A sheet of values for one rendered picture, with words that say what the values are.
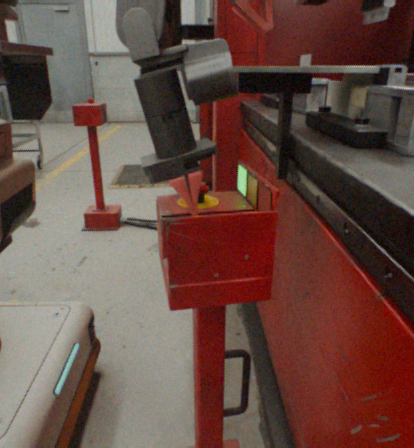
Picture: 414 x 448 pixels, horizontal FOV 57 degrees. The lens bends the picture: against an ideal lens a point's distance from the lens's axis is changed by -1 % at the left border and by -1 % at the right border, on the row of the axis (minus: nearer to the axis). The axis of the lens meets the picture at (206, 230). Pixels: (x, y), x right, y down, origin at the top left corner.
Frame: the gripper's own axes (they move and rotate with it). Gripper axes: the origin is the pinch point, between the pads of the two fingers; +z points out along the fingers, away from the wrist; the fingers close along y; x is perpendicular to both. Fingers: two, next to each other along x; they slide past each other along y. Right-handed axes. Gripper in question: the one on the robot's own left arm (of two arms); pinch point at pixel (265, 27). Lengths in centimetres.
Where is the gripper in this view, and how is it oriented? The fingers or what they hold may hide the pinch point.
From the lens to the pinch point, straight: 83.6
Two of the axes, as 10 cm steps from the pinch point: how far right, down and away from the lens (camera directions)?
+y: -0.3, -3.8, 9.2
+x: -8.6, 4.8, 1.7
